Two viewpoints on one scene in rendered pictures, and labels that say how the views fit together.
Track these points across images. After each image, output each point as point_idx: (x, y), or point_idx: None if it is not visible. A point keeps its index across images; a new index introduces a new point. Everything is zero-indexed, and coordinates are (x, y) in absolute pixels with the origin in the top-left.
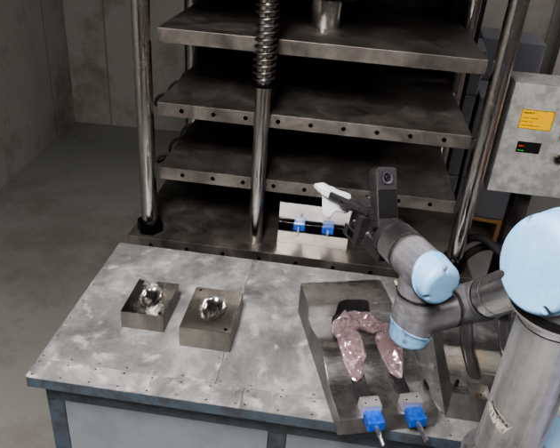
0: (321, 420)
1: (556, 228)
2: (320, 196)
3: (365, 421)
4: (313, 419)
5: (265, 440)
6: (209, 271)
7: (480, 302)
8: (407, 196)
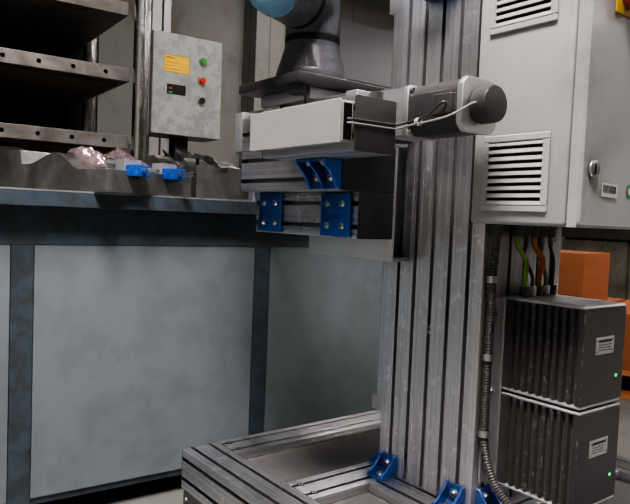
0: (80, 192)
1: None
2: None
3: (131, 169)
4: (71, 191)
5: (7, 261)
6: None
7: None
8: (80, 131)
